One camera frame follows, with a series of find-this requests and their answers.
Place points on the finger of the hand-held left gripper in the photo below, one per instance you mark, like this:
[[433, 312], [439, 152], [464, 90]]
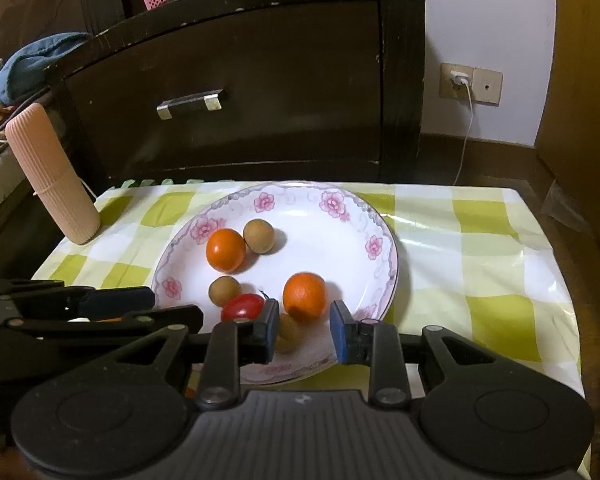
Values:
[[170, 317], [125, 299]]

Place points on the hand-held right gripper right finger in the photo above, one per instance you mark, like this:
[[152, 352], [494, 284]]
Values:
[[339, 332]]

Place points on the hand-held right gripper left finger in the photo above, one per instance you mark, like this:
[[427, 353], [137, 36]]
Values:
[[271, 330]]

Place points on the brown longan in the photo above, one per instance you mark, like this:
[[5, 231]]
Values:
[[224, 290], [286, 332], [258, 236]]

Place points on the orange tangerine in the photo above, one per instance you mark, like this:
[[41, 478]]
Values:
[[226, 250], [305, 296]]

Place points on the white floral plate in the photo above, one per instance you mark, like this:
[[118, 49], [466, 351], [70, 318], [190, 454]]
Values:
[[325, 250]]

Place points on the red cherry tomato with stem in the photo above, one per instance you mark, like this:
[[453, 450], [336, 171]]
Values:
[[240, 306]]

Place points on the pink ribbed cylinder container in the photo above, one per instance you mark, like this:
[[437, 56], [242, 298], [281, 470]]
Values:
[[50, 180]]

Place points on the yellow checked tablecloth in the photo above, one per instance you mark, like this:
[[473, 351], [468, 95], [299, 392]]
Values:
[[480, 260]]

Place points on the dark wooden cabinet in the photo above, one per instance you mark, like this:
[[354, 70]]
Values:
[[280, 85]]

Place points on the blue cloth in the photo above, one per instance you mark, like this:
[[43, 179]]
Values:
[[30, 60]]

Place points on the white charger plug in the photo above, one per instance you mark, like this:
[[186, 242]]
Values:
[[460, 78]]

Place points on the wooden wardrobe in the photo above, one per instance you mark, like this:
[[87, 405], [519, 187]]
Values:
[[580, 110]]

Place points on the beige wall socket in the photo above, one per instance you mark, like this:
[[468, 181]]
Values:
[[487, 85]]

